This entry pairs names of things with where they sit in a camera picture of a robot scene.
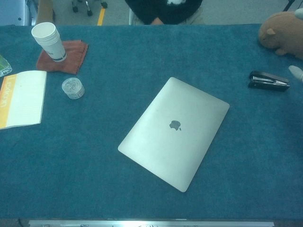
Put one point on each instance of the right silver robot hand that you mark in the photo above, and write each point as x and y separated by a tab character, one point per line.
296	72

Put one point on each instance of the silver apple laptop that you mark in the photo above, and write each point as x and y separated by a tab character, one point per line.
170	146

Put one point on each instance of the black stapler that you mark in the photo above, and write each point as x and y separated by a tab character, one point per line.
267	84

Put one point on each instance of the brown plush toy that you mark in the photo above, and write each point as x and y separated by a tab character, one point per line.
281	30

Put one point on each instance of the black tripod leg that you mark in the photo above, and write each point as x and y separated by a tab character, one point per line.
289	4

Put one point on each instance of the person in black sweater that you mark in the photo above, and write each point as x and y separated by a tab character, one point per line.
161	9

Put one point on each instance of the white chair leg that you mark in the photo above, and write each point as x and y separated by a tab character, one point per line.
130	17

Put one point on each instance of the brown folded cloth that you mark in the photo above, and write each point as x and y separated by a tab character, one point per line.
73	59

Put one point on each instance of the clear paper clip jar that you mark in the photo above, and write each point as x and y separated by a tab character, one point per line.
73	88

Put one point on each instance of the teal table cloth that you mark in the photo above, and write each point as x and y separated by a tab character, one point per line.
71	165

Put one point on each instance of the white paper cup stack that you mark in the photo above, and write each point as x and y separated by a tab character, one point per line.
48	40

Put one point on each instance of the tan wooden panel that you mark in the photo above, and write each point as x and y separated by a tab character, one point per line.
46	9

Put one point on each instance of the white yellow Lexicon notebook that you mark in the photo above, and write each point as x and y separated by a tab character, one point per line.
26	99

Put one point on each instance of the grey blue cabinet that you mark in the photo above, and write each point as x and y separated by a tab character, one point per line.
14	11

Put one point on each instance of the green clear plastic package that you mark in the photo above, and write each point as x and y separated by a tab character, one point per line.
3	67

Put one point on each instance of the aluminium frame rail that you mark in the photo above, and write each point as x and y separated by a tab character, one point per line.
151	224

